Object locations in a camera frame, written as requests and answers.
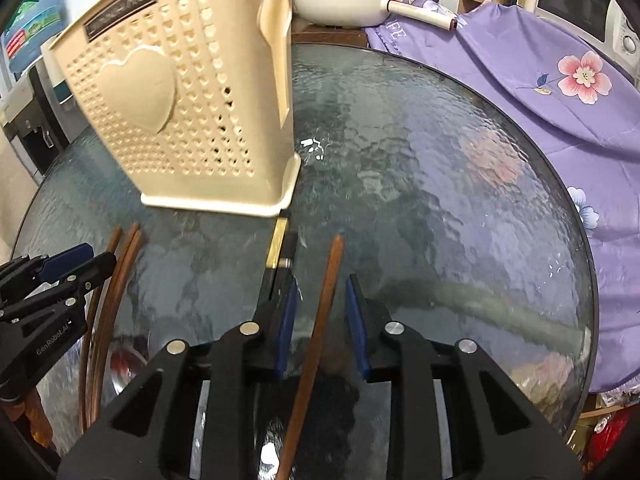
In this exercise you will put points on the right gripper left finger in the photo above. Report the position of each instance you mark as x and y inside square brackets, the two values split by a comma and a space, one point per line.
[275, 316]

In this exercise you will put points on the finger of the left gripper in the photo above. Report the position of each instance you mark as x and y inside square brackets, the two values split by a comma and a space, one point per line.
[22, 275]
[68, 290]

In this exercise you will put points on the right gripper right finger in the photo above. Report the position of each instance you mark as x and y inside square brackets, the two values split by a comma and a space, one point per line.
[367, 319]

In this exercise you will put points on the black gold-tipped chopstick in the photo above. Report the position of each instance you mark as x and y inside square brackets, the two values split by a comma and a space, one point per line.
[273, 256]
[284, 276]

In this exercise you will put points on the stainless steel spoon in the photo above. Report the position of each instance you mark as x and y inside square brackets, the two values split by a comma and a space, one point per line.
[124, 364]

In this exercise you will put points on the white water dispenser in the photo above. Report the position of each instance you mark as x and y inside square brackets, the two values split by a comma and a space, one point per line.
[30, 122]

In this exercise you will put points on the cream perforated utensil holder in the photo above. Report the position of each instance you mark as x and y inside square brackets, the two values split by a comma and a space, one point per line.
[192, 98]

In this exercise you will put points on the purple floral cloth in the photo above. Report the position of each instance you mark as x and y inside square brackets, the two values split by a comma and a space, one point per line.
[583, 114]

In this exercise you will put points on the white frying pan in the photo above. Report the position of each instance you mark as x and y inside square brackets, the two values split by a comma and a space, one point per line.
[367, 13]

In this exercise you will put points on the white microwave oven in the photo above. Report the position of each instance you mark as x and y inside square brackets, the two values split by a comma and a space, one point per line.
[601, 23]

